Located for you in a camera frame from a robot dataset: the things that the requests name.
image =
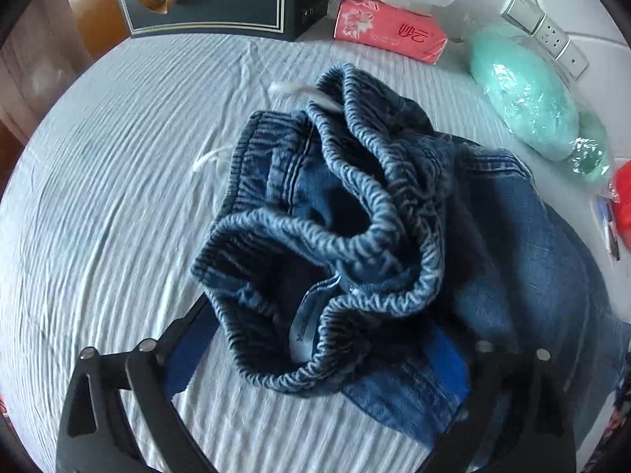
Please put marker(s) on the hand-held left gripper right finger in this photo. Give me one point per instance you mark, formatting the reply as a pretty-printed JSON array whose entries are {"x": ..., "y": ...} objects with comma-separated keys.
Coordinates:
[{"x": 451, "y": 359}]

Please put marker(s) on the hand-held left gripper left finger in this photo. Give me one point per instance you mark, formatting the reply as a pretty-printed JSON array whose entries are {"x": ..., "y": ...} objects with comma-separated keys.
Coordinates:
[{"x": 190, "y": 350}]

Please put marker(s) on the blue denim pants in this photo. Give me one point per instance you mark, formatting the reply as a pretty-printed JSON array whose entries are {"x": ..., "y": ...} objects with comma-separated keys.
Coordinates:
[{"x": 374, "y": 251}]

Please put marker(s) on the white ribbed bed sheet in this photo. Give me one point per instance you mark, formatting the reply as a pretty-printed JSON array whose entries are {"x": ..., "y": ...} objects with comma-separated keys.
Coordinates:
[{"x": 123, "y": 207}]

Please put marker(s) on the pens in plastic sleeve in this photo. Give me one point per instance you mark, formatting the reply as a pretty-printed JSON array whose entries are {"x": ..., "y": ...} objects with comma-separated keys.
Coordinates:
[{"x": 610, "y": 224}]

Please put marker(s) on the red object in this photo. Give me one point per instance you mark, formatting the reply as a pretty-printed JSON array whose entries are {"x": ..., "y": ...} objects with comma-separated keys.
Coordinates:
[{"x": 623, "y": 202}]

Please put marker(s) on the green item in plastic bag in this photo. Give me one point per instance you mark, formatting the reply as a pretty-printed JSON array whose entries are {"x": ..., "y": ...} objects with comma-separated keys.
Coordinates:
[{"x": 527, "y": 93}]

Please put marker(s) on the pink tissue pack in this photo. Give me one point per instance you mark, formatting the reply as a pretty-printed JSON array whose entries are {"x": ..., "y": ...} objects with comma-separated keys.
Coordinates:
[{"x": 389, "y": 22}]

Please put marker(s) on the wooden headboard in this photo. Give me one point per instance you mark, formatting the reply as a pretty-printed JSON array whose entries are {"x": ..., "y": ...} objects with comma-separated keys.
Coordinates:
[{"x": 54, "y": 34}]

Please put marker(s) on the white wall switch socket panel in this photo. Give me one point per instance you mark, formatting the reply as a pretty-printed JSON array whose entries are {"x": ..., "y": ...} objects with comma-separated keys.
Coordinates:
[{"x": 544, "y": 32}]

